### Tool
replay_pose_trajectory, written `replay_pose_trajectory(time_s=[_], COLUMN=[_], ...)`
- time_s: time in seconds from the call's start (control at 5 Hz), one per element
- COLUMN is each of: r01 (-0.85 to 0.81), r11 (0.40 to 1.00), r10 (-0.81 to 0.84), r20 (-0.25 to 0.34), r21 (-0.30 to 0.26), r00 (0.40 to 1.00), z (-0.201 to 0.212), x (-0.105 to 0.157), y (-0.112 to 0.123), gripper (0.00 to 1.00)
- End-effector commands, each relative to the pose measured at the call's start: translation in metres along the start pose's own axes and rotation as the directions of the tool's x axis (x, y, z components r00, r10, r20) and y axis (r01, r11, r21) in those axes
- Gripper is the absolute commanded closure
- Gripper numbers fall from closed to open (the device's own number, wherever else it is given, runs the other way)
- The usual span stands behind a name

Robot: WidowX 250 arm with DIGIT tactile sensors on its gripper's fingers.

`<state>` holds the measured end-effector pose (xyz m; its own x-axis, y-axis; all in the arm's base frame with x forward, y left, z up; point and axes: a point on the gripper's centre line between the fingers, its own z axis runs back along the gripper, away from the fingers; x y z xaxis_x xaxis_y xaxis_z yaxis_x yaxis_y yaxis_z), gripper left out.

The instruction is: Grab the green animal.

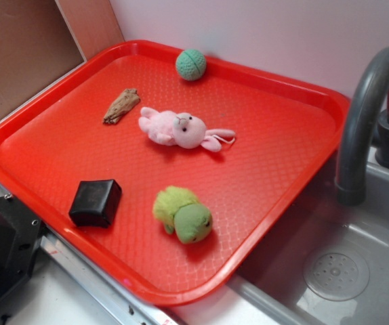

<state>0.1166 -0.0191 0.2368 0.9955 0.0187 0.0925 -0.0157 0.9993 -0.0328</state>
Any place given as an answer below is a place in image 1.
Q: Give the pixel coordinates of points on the black square block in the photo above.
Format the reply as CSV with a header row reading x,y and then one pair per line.
x,y
95,203

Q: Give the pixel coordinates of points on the green plush animal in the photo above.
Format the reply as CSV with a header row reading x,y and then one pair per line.
x,y
181,213

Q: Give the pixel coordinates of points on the pink plush bunny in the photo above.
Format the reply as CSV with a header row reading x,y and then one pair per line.
x,y
185,130

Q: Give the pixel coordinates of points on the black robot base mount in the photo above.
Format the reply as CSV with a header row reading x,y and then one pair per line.
x,y
20,237

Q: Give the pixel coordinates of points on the red plastic tray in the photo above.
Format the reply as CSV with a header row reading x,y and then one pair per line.
x,y
285,130

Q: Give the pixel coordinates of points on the grey curved faucet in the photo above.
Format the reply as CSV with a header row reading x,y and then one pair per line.
x,y
367,125

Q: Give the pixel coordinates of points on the brown crumpled fabric piece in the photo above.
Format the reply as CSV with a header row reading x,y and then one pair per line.
x,y
124,103

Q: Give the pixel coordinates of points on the brown cardboard panel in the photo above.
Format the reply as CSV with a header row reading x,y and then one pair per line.
x,y
41,41

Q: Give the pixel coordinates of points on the silver metal rail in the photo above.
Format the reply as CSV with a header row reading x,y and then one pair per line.
x,y
59,286

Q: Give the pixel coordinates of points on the grey plastic sink basin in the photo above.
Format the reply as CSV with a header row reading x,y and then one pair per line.
x,y
323,262

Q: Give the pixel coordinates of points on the green dimpled ball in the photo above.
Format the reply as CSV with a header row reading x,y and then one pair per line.
x,y
191,64

